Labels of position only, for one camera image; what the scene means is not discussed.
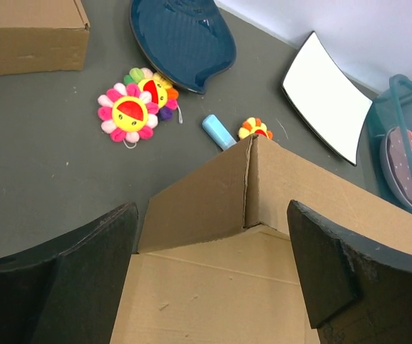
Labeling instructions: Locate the teal plastic bin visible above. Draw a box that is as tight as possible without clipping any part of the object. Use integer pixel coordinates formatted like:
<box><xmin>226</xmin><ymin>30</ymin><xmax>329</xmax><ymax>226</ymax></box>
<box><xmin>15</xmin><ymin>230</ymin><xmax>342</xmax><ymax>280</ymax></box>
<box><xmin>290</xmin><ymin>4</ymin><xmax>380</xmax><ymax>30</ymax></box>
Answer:
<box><xmin>365</xmin><ymin>75</ymin><xmax>412</xmax><ymax>214</ymax></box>

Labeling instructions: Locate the white square plate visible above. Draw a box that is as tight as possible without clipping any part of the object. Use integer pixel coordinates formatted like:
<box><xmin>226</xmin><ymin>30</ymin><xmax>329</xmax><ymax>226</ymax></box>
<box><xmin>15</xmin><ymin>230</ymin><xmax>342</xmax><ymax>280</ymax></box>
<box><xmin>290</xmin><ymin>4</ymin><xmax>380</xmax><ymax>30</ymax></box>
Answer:
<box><xmin>281</xmin><ymin>32</ymin><xmax>372</xmax><ymax>166</ymax></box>

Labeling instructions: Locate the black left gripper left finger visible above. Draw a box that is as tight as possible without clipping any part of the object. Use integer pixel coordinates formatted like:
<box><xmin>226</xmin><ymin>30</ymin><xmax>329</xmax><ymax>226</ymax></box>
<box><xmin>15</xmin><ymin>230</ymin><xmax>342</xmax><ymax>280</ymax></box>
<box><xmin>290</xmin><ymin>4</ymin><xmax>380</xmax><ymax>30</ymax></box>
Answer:
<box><xmin>0</xmin><ymin>203</ymin><xmax>138</xmax><ymax>343</ymax></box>

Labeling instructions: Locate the closed brown cardboard box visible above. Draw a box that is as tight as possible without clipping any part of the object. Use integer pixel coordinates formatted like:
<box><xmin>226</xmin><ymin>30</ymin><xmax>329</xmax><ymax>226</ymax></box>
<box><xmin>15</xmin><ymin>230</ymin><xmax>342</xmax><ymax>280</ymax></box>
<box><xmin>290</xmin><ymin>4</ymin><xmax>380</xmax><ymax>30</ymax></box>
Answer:
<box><xmin>0</xmin><ymin>0</ymin><xmax>90</xmax><ymax>75</ymax></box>

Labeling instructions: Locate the dark blue ceramic bowl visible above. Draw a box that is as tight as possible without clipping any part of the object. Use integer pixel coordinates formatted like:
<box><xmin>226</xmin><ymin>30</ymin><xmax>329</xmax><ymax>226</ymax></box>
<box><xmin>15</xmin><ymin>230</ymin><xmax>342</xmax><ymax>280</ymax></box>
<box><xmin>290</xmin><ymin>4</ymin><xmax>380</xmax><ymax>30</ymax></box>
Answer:
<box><xmin>129</xmin><ymin>0</ymin><xmax>236</xmax><ymax>95</ymax></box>

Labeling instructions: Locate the rainbow flower plush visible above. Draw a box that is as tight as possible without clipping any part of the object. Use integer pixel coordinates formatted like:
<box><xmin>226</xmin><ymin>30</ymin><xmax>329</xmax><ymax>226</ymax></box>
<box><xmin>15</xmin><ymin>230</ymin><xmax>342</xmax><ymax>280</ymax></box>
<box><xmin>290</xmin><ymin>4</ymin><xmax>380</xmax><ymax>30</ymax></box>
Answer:
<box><xmin>123</xmin><ymin>67</ymin><xmax>183</xmax><ymax>124</ymax></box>

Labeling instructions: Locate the brown cardboard box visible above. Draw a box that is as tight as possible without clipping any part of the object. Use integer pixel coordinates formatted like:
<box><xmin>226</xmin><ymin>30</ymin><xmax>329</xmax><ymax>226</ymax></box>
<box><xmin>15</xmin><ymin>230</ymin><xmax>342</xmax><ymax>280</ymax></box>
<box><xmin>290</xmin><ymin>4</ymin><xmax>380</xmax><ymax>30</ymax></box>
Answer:
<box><xmin>0</xmin><ymin>0</ymin><xmax>90</xmax><ymax>75</ymax></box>
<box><xmin>111</xmin><ymin>136</ymin><xmax>412</xmax><ymax>343</ymax></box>

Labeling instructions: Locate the blue chalk stick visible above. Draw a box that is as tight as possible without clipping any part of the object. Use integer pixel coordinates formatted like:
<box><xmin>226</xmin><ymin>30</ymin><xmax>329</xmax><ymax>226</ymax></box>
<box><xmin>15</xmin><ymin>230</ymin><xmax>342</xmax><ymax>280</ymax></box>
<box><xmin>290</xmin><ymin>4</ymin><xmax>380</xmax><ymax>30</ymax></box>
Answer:
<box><xmin>202</xmin><ymin>114</ymin><xmax>236</xmax><ymax>151</ymax></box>

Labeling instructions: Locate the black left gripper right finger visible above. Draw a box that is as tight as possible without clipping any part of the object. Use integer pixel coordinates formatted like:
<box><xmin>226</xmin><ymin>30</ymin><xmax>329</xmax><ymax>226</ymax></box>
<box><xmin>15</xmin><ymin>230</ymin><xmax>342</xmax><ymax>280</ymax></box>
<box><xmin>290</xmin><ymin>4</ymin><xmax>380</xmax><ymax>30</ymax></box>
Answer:
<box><xmin>287</xmin><ymin>200</ymin><xmax>412</xmax><ymax>343</ymax></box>

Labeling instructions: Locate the orange flower plush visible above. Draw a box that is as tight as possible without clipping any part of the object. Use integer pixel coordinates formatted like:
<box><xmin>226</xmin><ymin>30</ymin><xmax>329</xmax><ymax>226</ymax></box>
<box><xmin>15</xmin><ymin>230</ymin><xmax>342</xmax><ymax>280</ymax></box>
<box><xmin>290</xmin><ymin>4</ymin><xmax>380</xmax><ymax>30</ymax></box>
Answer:
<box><xmin>238</xmin><ymin>117</ymin><xmax>273</xmax><ymax>140</ymax></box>

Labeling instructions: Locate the pink dotted plate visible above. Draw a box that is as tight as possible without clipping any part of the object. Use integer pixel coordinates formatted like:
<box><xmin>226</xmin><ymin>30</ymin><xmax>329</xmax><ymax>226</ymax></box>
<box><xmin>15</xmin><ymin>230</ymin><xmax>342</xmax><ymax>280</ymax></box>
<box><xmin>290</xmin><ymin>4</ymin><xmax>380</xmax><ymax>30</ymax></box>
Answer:
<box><xmin>379</xmin><ymin>127</ymin><xmax>412</xmax><ymax>212</ymax></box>

